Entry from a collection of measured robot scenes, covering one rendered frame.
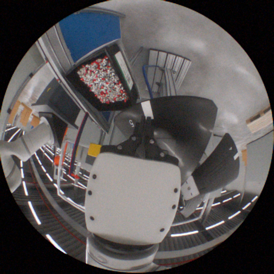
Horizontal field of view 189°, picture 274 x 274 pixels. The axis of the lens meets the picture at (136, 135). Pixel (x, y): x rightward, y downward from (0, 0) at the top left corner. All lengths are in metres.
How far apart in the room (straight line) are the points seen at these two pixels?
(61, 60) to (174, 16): 0.98
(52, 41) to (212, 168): 0.67
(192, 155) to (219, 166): 0.23
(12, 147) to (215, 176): 0.82
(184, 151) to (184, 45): 1.05
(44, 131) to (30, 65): 1.50
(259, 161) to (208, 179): 5.47
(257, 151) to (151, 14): 5.92
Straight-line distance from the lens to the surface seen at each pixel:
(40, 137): 0.55
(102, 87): 0.29
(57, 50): 0.36
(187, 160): 0.16
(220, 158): 0.37
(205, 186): 0.37
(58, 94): 0.50
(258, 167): 5.81
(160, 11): 1.08
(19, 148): 0.52
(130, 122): 0.18
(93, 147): 0.62
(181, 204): 0.33
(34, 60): 1.94
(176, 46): 1.08
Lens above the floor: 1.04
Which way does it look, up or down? 18 degrees down
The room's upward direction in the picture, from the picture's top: 170 degrees counter-clockwise
